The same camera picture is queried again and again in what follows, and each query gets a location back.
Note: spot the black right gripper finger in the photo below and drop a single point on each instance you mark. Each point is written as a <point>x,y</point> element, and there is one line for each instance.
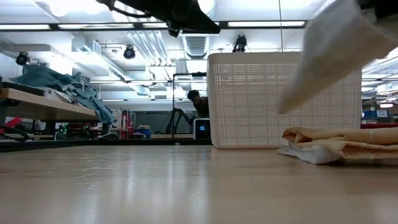
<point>382,7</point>

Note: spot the cream towel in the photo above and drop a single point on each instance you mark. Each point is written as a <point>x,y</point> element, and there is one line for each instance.
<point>335,56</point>

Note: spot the yellow checked towel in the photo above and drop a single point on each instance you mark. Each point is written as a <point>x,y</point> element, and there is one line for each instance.
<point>357,143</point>

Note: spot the white towel with red stripes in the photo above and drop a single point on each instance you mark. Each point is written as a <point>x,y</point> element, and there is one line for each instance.
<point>311,155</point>

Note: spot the black background robot arm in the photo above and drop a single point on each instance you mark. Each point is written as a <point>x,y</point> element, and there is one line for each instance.
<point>178,119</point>

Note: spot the black ceiling spotlight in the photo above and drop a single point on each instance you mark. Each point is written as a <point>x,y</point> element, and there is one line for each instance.
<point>21,58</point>
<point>129,53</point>

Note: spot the long ceiling light fixture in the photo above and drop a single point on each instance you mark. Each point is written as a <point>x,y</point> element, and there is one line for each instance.
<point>264,24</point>

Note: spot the person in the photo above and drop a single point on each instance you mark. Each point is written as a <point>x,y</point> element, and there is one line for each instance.
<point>200,104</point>

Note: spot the blue bin with white label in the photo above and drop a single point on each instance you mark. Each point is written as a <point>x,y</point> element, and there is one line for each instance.
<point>381,113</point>

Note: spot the white perforated plastic basket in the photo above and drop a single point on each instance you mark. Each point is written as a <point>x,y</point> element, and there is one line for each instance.
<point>255,99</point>

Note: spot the red storage bin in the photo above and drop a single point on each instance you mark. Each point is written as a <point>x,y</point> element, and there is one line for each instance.
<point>379,125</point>

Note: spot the red upright equipment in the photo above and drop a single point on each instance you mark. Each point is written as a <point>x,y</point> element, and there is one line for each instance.
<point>126,123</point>

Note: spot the blue crate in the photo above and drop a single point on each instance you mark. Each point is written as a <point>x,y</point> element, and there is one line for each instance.
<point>143,131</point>

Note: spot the pile of blue clothes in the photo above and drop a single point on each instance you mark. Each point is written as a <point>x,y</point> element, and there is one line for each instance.
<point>46,77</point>

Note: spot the white box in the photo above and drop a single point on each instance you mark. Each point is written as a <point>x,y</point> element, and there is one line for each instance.
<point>53,93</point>

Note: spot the black metal frame stand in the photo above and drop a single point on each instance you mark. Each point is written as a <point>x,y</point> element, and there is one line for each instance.
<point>189,74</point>

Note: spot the black hanging camera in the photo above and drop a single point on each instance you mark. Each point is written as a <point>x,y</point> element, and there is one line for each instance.
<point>240,43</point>

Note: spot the wooden workbench with steel frame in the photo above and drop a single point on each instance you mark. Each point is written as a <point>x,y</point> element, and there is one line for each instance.
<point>37,105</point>

